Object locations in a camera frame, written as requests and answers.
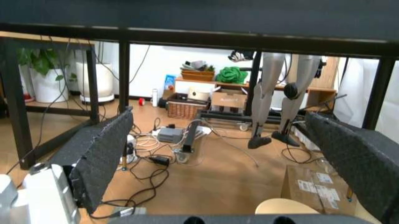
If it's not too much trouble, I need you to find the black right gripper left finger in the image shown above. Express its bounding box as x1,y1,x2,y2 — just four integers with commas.
0,106,135,224

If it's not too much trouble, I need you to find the white hanging sheet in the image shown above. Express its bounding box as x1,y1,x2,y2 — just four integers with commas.
335,57,399,144

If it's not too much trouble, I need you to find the brown wicker basket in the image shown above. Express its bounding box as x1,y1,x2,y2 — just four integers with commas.
166,92,210,121

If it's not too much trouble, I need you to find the clear thin hose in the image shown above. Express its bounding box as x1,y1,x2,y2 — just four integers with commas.
199,119,260,168

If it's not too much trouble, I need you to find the black floor cable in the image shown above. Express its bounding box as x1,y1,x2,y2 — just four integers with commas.
90,161,171,219

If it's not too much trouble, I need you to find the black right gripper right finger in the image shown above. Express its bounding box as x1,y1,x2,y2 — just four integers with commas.
303,112,399,224

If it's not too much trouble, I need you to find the green leafy houseplant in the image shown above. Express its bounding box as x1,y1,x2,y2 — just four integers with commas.
17,48,79,82

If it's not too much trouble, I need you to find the black metal frame desk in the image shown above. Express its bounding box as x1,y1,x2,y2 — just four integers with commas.
0,0,399,131

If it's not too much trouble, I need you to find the green crumpled cloth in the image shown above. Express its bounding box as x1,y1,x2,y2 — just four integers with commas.
215,66,249,84

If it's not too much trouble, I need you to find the white cable tangle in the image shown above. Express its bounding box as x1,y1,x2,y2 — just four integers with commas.
133,126,188,157

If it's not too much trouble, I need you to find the wooden side table black frame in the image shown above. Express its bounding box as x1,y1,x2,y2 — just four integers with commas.
0,31,102,170

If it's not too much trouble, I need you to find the black wheeled trolley base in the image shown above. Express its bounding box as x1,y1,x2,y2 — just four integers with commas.
197,110,283,131

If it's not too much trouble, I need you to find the white round device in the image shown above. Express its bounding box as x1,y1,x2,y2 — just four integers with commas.
187,87,210,101

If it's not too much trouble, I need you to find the grey metal plug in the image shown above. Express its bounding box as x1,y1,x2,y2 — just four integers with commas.
118,207,147,216

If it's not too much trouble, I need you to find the white plant pot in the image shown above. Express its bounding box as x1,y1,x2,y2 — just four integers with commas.
29,66,70,103

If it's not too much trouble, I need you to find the flat labelled cardboard box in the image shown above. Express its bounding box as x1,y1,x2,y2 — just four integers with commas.
280,164,358,215

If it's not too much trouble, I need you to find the black power adapter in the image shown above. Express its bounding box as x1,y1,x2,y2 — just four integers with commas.
148,156,171,166

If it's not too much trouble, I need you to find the wooden open cabinet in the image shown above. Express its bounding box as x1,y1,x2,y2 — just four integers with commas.
303,57,338,112

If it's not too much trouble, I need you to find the grey power strip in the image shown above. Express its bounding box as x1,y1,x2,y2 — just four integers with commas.
157,127,185,143

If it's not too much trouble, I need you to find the white cylindrical appliance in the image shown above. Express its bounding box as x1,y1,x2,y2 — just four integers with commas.
75,62,115,105

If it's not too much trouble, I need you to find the open cardboard box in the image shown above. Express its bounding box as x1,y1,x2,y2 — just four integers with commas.
211,88,249,112

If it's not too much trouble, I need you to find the blue printed box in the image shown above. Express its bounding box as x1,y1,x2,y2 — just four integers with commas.
163,74,177,91

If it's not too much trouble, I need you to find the black post with caster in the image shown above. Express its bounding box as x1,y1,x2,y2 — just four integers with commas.
174,120,202,163

